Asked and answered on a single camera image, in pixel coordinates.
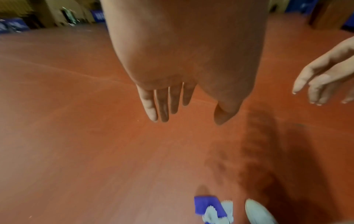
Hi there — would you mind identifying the person's left shoe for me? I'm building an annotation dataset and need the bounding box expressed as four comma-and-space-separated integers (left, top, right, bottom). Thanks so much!
244, 198, 279, 224

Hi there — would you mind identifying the purple cloth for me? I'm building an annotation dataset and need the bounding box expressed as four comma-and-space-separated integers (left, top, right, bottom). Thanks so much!
194, 196, 225, 217

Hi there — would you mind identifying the person's right hand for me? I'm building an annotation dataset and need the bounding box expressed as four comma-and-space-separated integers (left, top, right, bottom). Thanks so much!
291, 36, 354, 106

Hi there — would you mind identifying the person's left hand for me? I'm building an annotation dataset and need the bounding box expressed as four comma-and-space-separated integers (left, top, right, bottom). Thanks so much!
99, 0, 270, 126

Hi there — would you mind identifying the blue printed barrier board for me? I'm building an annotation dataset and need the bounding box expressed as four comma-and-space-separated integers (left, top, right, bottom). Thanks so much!
0, 9, 107, 35
285, 0, 354, 32

